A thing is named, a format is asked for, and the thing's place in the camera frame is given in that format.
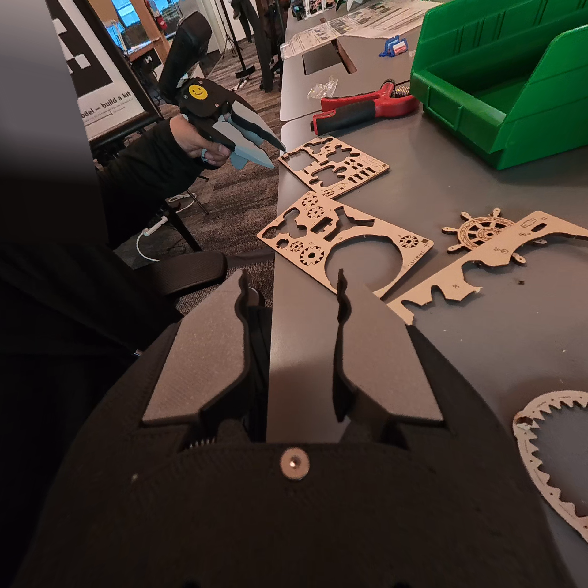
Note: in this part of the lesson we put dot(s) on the small blue white clip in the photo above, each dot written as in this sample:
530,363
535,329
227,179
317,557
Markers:
390,48

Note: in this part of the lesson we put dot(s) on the person's dark clothing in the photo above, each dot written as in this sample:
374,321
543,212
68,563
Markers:
69,321

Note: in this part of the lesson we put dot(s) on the jagged wooden sheet strip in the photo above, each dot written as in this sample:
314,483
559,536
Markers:
452,288

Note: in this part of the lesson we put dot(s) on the wooden sheet with square cutouts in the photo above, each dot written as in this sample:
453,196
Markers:
374,166

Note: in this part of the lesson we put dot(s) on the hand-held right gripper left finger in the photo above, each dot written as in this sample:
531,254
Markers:
202,363

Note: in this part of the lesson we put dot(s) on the black office chair armrest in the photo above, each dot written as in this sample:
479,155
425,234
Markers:
183,271

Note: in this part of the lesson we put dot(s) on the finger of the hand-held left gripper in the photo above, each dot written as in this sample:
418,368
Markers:
241,147
250,121

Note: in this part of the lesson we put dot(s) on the red hand grip strengthener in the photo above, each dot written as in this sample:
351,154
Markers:
390,101

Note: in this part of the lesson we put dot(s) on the person's left hand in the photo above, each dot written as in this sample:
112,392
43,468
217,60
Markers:
197,142

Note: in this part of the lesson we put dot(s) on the printed instruction sheet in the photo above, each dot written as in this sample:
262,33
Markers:
367,20

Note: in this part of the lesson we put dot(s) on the wooden ship wheel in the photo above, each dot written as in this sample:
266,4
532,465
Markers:
477,232

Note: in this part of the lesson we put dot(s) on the red fire extinguisher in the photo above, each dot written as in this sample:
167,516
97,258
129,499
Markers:
160,23

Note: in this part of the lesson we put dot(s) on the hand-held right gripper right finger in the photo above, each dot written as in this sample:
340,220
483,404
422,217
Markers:
386,367

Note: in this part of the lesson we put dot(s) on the framed marker sign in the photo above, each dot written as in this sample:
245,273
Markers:
101,69

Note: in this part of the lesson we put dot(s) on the wooden sheet with gear cutouts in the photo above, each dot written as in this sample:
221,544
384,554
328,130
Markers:
410,261

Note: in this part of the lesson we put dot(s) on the person's left forearm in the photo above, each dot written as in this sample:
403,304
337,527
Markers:
138,174

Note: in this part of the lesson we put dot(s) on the green plastic storage bin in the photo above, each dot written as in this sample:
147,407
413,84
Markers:
459,36

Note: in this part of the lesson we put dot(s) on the clear plastic bag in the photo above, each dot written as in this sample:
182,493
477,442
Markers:
321,88

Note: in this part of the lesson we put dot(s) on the black sign easel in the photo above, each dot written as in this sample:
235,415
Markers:
183,229

